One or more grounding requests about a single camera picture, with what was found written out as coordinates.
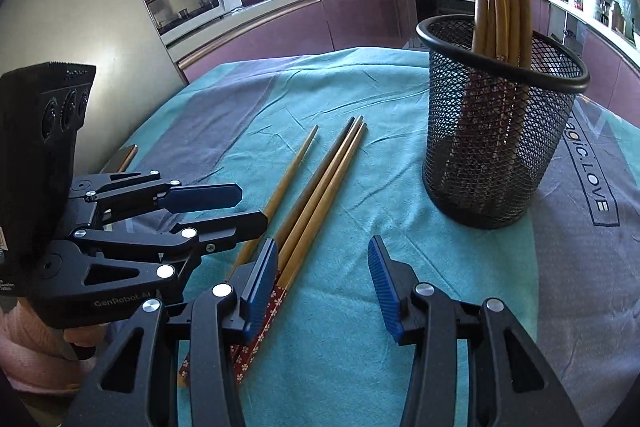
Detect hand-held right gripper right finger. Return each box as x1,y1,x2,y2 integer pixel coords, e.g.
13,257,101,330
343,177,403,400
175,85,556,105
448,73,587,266
367,235,583,427

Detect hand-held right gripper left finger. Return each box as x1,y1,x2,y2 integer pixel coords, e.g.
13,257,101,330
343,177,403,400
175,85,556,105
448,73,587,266
62,237,279,427

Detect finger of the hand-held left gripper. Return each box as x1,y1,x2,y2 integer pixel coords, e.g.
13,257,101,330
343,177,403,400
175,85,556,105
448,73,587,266
70,171,244,215
40,209,269,292

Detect floral-handled wooden chopstick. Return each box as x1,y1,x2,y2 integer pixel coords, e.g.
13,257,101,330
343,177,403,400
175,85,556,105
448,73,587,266
239,124,368,384
177,125,319,388
232,119,364,378

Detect dark brown wooden chopstick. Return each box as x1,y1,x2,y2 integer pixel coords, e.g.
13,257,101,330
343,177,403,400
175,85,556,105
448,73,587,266
272,117,357,248

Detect black mesh pen holder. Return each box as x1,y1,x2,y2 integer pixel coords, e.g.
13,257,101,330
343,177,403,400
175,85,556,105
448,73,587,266
416,14,591,230

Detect person's left hand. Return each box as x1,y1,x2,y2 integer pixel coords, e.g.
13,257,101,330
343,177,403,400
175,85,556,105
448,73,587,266
64,326,107,360

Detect teal grey printed tablecloth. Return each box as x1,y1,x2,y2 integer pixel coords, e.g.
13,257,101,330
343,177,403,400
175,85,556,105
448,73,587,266
95,47,640,427

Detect silver refrigerator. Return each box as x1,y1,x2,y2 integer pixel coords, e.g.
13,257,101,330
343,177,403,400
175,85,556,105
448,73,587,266
0,0,190,178

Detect pink kitchen base cabinets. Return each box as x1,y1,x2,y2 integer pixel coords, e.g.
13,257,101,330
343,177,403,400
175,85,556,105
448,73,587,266
165,0,416,82
525,0,640,128

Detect teal plastic-covered appliance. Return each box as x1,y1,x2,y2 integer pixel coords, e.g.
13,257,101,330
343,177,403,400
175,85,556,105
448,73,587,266
612,0,640,42

